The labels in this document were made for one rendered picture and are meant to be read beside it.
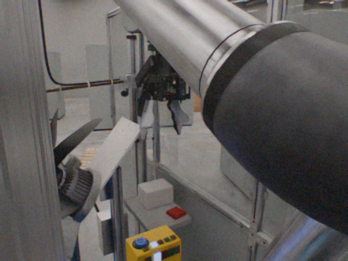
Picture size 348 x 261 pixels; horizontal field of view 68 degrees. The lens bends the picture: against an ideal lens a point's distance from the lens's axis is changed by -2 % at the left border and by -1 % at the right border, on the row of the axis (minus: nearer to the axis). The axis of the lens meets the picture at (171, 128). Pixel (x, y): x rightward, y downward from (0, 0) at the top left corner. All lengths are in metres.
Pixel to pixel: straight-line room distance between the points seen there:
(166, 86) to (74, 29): 12.76
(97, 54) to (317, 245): 6.27
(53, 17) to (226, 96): 13.32
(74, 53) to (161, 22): 12.95
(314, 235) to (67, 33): 13.14
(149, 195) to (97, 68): 5.22
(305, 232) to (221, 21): 0.23
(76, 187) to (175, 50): 1.00
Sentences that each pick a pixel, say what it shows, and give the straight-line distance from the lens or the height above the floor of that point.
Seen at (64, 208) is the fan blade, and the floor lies 1.18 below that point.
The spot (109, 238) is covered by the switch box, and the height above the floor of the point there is 0.72.
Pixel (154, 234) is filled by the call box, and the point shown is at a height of 1.07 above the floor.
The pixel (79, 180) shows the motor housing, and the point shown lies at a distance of 1.17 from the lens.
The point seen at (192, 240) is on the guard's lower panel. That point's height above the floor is 0.68.
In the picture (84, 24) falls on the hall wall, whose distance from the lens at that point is 13.23.
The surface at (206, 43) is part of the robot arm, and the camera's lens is 0.20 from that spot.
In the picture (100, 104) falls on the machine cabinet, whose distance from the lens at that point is 6.51.
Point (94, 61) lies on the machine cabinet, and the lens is 6.44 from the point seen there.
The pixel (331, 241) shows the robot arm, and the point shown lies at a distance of 0.31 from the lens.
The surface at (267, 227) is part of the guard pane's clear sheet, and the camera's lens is 1.11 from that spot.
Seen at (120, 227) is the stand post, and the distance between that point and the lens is 1.45.
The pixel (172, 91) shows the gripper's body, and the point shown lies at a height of 1.58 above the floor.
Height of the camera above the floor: 1.64
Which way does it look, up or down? 14 degrees down
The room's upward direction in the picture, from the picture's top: straight up
